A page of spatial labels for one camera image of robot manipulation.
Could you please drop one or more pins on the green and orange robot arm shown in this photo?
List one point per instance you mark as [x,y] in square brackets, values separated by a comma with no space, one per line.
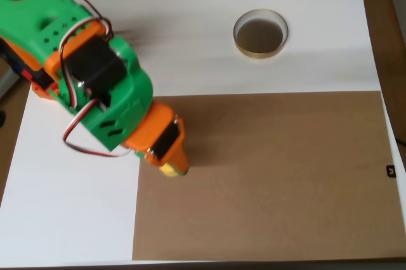
[31,19]

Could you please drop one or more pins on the small black square marker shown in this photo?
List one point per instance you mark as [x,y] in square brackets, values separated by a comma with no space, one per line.
[391,170]

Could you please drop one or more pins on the brown cardboard sheet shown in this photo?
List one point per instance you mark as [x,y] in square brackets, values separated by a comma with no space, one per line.
[269,171]

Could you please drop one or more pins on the small yellow plastic piece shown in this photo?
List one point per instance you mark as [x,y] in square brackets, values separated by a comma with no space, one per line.
[168,171]

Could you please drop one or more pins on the round clear shallow dish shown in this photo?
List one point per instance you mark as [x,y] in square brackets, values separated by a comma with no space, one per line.
[260,38]

